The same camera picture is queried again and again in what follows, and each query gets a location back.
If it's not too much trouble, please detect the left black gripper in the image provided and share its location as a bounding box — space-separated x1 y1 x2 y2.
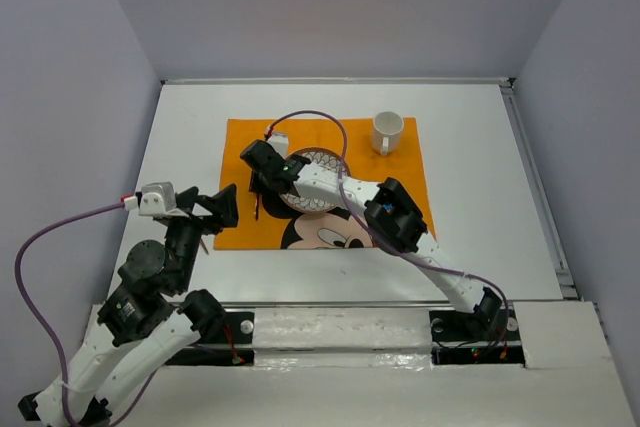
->
166 182 240 291

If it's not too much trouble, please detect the orange Mickey Mouse cloth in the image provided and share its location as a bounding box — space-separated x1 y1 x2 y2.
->
214 117 435 250

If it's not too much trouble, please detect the floral patterned plate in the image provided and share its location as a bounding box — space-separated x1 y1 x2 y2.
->
279 147 350 214

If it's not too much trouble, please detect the white ceramic mug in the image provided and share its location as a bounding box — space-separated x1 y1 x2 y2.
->
371 111 405 156

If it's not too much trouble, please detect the copper knife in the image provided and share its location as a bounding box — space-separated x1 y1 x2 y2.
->
199 239 209 255

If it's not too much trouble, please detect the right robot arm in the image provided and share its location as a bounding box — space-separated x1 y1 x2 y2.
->
240 140 509 343

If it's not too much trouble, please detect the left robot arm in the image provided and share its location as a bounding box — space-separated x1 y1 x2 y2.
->
14 182 239 426

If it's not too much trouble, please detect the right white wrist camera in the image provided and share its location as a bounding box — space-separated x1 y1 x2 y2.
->
265 132 289 158

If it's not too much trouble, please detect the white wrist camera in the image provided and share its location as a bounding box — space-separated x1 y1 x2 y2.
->
265 132 289 158
121 182 178 218

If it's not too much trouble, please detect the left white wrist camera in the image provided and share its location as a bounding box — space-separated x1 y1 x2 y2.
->
121 182 178 218

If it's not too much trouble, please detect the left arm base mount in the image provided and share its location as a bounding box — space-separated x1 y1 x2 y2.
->
165 310 255 367

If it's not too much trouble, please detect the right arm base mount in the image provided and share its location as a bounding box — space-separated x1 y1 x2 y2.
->
429 309 525 366

